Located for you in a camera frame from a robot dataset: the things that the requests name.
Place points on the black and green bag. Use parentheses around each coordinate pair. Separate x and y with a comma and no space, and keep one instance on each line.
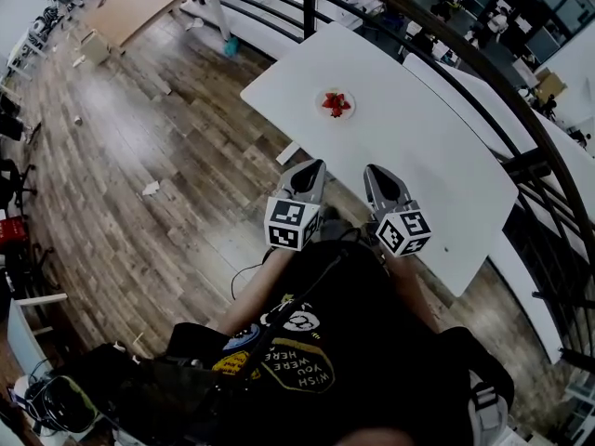
(62,404)

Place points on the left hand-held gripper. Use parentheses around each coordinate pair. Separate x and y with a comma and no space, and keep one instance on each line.
(292,223)

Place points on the cardboard box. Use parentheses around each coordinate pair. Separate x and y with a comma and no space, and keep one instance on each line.
(551,84)

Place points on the teal cloth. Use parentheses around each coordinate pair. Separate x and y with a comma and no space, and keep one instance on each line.
(231,47)

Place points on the red box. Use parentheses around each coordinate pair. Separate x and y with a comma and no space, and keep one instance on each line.
(11,230)

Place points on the small beige cabinet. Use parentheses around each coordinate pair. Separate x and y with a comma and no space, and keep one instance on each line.
(95,47)

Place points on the white plate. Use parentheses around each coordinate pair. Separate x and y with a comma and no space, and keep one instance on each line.
(320,106)

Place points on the white desk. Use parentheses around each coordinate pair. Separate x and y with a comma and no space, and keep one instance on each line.
(25,328)

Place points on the person's black printed t-shirt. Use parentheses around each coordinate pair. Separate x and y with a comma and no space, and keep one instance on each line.
(372,342)

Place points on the grey shoe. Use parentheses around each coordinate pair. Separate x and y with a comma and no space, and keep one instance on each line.
(333,226)

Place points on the white table leg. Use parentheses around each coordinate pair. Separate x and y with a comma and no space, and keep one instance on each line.
(288,153)

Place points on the red strawberry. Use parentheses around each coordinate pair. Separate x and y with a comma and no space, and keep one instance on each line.
(335,113)
(344,104)
(330,101)

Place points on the person's left forearm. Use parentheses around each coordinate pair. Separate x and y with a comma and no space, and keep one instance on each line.
(260,291)

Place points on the black office chair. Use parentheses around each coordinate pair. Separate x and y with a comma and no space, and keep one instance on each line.
(14,179)

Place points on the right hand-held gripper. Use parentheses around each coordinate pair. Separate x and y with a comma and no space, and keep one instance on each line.
(402,230)

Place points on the white paper scrap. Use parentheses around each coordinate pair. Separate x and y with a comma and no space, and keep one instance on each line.
(151,187)

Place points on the person's right forearm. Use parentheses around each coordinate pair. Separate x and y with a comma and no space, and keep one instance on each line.
(411,286)

